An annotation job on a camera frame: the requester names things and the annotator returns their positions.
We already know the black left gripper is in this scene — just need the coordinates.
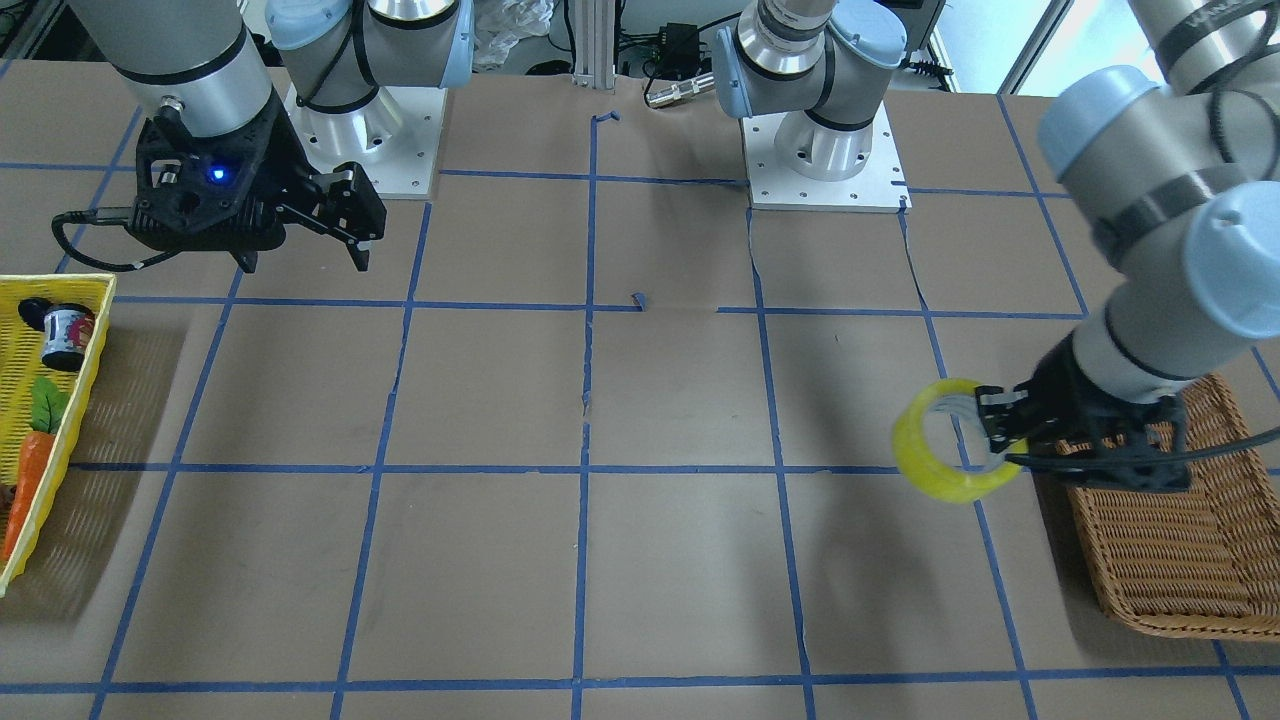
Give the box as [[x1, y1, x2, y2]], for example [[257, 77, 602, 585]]
[[975, 337, 1190, 491]]

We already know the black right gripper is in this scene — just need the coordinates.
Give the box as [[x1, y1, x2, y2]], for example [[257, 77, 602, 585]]
[[128, 95, 387, 274]]

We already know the yellow tape roll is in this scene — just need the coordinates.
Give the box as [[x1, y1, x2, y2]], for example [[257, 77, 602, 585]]
[[891, 378, 1028, 503]]

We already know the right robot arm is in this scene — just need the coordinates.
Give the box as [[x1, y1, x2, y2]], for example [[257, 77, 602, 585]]
[[51, 1, 475, 273]]

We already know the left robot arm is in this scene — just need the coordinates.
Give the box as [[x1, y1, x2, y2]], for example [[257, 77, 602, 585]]
[[974, 1, 1279, 493]]

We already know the brown wicker basket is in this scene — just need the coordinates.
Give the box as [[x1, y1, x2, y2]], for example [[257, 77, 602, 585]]
[[1055, 372, 1280, 641]]

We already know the small printed can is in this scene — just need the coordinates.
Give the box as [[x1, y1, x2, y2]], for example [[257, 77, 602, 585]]
[[40, 304, 96, 373]]

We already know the toy carrot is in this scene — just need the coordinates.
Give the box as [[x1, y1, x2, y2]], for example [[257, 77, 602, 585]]
[[3, 375, 70, 562]]

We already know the yellow plastic basket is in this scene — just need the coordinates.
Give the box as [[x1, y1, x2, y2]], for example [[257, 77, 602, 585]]
[[1, 273, 116, 593]]

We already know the silver metal connector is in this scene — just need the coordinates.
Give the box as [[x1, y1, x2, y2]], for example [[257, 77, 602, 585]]
[[644, 74, 716, 109]]

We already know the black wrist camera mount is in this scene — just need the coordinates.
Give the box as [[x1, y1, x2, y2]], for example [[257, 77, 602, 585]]
[[125, 119, 285, 252]]

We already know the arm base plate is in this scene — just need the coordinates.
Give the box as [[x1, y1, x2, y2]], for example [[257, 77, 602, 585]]
[[740, 104, 913, 214], [285, 87, 451, 201]]

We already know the black camera cable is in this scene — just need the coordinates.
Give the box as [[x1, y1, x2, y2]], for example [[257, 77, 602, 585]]
[[52, 208, 186, 273]]

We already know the aluminium frame post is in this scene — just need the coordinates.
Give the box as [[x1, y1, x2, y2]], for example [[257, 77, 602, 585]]
[[564, 1, 618, 94]]

